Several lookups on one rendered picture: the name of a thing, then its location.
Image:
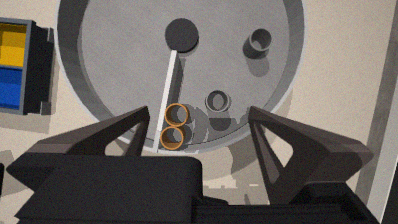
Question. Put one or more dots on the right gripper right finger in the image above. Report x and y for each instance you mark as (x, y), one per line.
(319, 156)

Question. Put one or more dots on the bronze bushing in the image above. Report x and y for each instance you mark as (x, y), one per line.
(169, 119)
(169, 144)

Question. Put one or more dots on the blue bin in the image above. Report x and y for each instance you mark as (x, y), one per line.
(10, 87)

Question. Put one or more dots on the grey metal bushing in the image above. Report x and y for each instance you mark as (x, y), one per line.
(263, 36)
(225, 98)

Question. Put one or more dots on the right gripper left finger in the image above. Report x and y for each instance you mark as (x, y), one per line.
(93, 139)

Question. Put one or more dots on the yellow bin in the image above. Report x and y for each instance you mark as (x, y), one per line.
(12, 44)

